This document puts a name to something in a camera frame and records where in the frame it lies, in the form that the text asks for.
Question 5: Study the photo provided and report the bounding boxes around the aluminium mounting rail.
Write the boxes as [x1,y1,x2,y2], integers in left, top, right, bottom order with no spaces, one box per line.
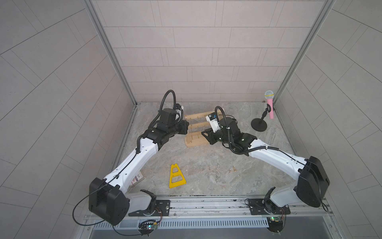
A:
[83,194,333,220]

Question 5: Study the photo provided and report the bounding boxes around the green circuit board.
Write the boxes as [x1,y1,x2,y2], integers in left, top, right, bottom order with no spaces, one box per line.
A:
[267,216,285,234]
[138,220,159,235]

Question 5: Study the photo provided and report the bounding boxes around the left green circuit board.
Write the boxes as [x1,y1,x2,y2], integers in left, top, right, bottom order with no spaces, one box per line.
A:
[138,220,159,235]

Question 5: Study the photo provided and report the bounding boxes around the black microphone stand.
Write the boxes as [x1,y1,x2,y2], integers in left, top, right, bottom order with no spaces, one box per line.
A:
[251,104,271,132]

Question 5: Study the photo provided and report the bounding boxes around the thin silver chain necklace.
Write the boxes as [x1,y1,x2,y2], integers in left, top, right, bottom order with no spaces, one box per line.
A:
[208,168,223,181]

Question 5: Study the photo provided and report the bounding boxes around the wooden jewelry display stand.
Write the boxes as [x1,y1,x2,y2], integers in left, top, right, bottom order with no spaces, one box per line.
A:
[185,111,213,148]

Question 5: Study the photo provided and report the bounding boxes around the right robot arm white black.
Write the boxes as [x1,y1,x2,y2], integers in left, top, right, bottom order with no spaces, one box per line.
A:
[202,106,330,215]

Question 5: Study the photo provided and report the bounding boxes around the right green circuit board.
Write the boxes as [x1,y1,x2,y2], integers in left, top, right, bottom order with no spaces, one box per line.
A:
[267,216,285,234]

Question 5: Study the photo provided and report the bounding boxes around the pink toy microphone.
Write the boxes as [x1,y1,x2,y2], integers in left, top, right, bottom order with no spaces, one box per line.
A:
[265,90,274,119]

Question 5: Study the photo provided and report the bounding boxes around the yellow triangular plastic frame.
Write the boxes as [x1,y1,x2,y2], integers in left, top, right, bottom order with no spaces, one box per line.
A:
[169,163,187,189]

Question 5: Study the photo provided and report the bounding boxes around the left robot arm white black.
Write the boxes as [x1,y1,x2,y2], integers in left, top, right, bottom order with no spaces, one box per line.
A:
[86,101,189,226]

